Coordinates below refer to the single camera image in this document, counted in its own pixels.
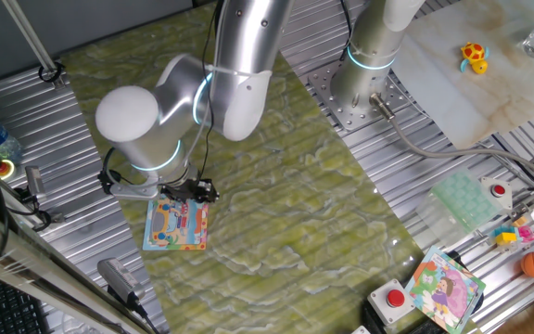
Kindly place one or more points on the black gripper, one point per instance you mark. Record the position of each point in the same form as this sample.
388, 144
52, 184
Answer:
184, 188

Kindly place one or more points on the bus picture puzzle board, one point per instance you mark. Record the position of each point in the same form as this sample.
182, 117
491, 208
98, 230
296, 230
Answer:
176, 232

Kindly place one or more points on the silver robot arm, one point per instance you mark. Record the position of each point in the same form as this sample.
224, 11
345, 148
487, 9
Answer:
137, 125

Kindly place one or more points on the green marble pattern mat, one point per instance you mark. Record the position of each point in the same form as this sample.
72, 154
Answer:
271, 185

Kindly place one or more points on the grey box with red button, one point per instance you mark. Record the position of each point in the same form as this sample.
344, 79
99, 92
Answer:
390, 299

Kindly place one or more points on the black keyboard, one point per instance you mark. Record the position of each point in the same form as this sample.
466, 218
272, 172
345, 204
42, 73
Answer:
3, 306

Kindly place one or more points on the white metal pole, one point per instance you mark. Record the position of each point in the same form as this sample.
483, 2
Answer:
30, 42

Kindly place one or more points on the translucent green ice tray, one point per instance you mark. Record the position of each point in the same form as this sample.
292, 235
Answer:
461, 199

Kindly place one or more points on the white marble slab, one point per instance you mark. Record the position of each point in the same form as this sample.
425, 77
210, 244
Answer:
457, 93

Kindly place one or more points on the small white red button box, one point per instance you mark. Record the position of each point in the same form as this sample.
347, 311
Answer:
498, 190

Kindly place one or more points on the yellow turtle toy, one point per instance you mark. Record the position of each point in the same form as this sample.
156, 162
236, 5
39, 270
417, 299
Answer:
473, 52

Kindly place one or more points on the colourful building block toy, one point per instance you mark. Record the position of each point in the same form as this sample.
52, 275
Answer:
507, 237

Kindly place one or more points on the small orange block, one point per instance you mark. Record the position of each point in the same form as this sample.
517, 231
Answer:
519, 222

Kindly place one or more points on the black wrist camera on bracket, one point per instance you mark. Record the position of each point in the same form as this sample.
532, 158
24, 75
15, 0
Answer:
130, 190

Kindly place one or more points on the grey camera box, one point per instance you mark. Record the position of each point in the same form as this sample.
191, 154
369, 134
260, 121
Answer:
118, 276

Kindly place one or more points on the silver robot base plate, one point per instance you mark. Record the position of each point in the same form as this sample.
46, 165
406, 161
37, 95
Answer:
325, 90

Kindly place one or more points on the aluminium frame beam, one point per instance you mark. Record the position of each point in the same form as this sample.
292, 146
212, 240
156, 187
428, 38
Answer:
40, 273

